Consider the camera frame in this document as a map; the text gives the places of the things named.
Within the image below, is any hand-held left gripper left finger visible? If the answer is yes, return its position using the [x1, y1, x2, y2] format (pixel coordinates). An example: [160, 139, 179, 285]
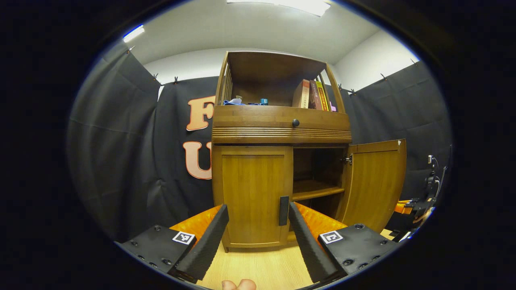
[115, 203, 230, 284]

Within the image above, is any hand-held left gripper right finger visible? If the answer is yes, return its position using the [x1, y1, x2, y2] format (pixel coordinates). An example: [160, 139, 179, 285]
[288, 201, 399, 284]

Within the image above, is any wooden cabinet door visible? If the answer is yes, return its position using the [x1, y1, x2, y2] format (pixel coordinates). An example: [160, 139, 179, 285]
[338, 139, 407, 233]
[212, 146, 293, 249]

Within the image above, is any wooden double-door shoe cabinet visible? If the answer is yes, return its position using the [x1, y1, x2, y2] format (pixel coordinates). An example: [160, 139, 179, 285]
[211, 51, 352, 253]

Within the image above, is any wooden inner shelf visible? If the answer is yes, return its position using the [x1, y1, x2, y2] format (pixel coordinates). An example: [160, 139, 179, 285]
[292, 179, 345, 202]

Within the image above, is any black backdrop cloth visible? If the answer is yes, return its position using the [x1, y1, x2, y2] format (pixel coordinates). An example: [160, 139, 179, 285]
[67, 40, 453, 242]

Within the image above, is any yellow spine book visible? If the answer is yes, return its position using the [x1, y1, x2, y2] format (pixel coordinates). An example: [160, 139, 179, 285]
[315, 81, 330, 112]

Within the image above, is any brown spine book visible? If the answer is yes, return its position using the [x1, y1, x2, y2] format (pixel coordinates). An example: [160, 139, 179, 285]
[309, 80, 323, 110]

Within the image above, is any red and white book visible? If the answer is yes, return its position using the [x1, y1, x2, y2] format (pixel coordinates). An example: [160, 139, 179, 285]
[292, 79, 311, 109]

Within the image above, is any ceiling light strip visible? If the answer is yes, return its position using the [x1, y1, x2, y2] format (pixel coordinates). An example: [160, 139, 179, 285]
[123, 25, 145, 43]

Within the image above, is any black door handle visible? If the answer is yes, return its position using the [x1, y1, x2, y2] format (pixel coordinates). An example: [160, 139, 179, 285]
[279, 196, 289, 226]

